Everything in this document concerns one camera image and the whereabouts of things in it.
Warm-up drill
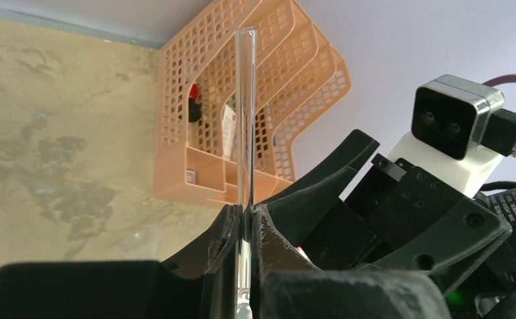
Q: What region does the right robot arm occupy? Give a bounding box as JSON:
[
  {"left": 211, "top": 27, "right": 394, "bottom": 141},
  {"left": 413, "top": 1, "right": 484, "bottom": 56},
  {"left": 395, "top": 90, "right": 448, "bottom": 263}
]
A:
[{"left": 263, "top": 130, "right": 516, "bottom": 318}]

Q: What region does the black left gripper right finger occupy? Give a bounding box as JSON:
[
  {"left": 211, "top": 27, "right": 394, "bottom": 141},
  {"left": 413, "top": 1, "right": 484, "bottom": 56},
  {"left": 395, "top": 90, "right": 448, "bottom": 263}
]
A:
[{"left": 249, "top": 205, "right": 450, "bottom": 318}]

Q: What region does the pink four-slot file organizer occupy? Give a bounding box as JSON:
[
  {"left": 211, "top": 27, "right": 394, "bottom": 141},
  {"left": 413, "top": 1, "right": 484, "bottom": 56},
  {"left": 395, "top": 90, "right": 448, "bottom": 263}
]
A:
[{"left": 154, "top": 0, "right": 352, "bottom": 207}]

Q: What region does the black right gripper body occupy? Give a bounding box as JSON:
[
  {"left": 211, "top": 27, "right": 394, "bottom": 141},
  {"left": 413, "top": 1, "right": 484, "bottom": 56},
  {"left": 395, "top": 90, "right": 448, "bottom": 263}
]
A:
[{"left": 302, "top": 155, "right": 511, "bottom": 282}]

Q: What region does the white instruction box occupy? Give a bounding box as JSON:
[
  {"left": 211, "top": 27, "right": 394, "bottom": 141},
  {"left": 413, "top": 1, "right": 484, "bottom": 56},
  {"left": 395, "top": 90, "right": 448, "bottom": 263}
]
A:
[{"left": 221, "top": 104, "right": 237, "bottom": 159}]

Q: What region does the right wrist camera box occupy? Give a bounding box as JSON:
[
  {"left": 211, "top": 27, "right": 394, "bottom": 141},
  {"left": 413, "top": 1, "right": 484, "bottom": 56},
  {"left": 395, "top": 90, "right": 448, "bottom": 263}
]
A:
[{"left": 384, "top": 74, "right": 516, "bottom": 197}]

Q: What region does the clear glass stirring rod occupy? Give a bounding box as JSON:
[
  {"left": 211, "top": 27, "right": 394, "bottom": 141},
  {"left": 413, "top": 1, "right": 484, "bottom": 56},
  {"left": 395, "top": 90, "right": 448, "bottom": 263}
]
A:
[{"left": 235, "top": 27, "right": 257, "bottom": 318}]

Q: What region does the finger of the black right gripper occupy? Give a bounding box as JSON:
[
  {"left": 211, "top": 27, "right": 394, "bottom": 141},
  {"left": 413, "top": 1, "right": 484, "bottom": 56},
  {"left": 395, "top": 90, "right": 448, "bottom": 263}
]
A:
[{"left": 257, "top": 130, "right": 380, "bottom": 246}]

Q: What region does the red black marker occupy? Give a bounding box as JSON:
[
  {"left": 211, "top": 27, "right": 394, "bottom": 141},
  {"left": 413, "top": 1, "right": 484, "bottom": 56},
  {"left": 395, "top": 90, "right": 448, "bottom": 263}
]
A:
[{"left": 188, "top": 84, "right": 201, "bottom": 123}]

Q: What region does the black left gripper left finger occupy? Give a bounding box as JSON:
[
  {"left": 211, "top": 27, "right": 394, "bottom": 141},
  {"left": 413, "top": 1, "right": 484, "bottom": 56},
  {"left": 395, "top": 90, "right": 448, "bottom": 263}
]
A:
[{"left": 0, "top": 205, "right": 240, "bottom": 318}]

